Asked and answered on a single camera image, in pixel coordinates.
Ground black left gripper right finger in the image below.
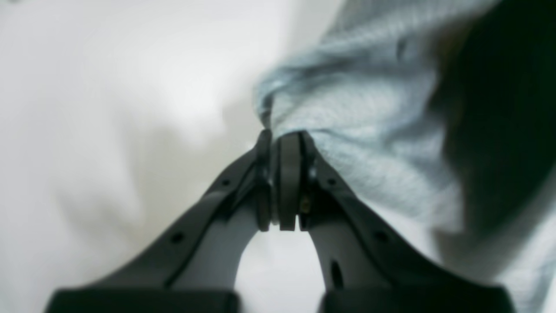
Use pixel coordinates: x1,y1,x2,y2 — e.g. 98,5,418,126
275,132,515,313

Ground grey T-shirt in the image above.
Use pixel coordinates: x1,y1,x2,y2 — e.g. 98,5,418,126
255,0,555,313

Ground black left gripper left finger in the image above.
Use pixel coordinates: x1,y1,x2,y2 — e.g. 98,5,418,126
46,130,272,313

